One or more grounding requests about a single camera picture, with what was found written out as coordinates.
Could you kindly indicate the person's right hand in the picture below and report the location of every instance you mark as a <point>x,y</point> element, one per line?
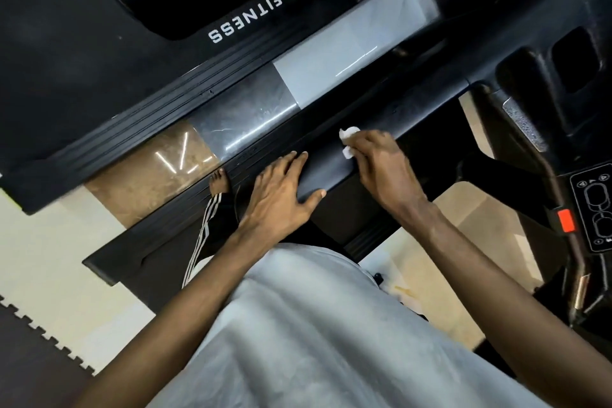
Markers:
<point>387,173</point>

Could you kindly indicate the person's left hand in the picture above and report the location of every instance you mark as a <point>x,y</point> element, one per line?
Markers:
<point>277,202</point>

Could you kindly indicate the small white wipe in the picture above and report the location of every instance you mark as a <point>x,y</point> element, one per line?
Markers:
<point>348,138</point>

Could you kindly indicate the black treadmill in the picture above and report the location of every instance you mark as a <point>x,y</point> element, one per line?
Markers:
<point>497,30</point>
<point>76,49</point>

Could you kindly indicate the person's right forearm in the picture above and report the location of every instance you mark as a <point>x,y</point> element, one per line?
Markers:
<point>526,307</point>

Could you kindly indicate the person's left forearm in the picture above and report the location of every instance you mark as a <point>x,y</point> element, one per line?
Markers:
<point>172,336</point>

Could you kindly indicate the person's bare foot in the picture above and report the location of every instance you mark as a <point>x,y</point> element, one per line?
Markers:
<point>219,181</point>

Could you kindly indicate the black striped trousers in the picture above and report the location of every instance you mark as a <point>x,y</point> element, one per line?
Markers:
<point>206,240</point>

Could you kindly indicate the black interlocking foam mat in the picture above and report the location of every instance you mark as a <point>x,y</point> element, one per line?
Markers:
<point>29,365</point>

